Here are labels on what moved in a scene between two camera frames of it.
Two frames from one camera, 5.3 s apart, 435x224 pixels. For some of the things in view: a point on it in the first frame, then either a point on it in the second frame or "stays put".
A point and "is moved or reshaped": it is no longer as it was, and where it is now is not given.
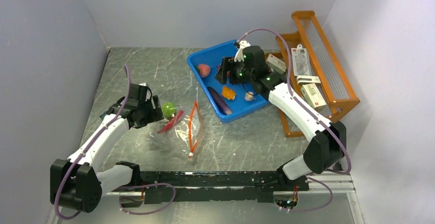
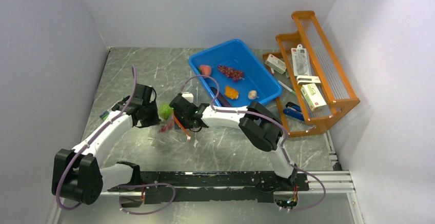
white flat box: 315,80 stays put
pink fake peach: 204,69 stays put
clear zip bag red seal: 178,133 is moved or reshaped
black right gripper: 228,64 → 188,126
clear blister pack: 300,60 stays put
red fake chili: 169,124 stays put
